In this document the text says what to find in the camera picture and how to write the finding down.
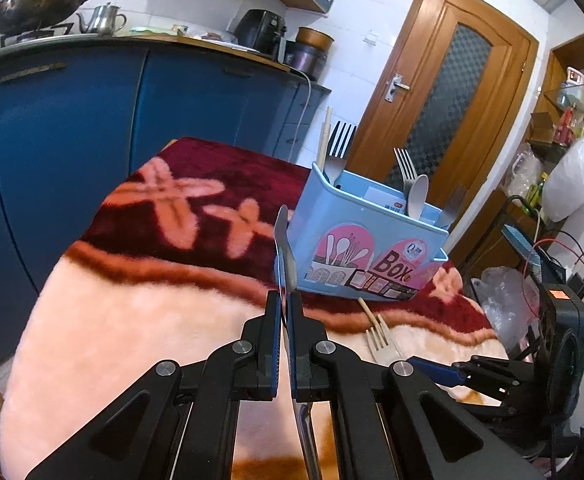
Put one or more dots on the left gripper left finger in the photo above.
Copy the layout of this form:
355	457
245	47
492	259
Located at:
258	377

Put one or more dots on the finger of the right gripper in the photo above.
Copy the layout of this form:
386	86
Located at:
497	378
443	375

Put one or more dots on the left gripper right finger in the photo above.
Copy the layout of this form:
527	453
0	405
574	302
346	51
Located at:
309	380

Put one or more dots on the beige plastic fork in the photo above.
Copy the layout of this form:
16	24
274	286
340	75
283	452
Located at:
381	343

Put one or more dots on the steel table knife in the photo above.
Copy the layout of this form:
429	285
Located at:
286	274

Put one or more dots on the grey spoon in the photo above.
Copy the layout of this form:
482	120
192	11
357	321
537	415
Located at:
417	196

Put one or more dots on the bamboo chopstick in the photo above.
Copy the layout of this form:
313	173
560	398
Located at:
368	312
324	139

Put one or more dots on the steel fork ornate handle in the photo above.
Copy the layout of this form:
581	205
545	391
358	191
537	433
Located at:
338	148

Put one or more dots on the steel fork plain handle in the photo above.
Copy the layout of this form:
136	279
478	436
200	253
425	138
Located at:
451	209

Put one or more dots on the blue lower kitchen cabinets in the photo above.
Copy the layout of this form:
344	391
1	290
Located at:
78	115

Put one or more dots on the clear plastic bag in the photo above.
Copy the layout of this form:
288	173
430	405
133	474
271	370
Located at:
510	302

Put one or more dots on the red pink floral blanket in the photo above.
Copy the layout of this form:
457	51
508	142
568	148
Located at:
176	259

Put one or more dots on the light blue chopsticks box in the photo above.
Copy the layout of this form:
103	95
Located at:
345	246

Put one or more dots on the white plastic bag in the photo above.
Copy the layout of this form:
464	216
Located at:
563	192

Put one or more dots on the wooden door with glass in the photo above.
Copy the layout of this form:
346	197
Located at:
468	66

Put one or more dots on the wooden shelf with items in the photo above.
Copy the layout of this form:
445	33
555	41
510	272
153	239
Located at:
558	117

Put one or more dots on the black air fryer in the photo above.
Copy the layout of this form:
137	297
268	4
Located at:
261	30

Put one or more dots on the small steel kettle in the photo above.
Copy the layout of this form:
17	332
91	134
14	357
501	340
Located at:
105	21

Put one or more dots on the black wok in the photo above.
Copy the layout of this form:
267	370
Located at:
18	16

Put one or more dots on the black wire rack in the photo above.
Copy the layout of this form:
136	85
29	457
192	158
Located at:
500	235

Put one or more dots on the silver door handle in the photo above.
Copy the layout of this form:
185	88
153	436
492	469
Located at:
394	86

